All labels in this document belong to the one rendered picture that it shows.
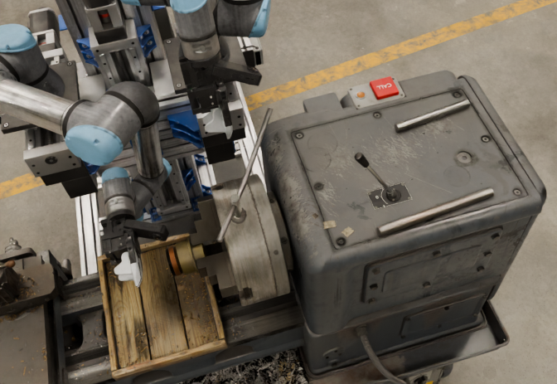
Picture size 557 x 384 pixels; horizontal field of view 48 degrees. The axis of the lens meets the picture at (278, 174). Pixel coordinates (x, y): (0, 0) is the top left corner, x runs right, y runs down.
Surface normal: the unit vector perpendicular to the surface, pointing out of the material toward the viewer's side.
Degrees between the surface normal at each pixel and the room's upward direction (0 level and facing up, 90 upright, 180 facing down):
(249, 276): 62
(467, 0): 0
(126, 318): 0
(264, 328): 0
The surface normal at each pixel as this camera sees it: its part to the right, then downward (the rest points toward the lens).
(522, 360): -0.06, -0.58
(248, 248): 0.12, 0.01
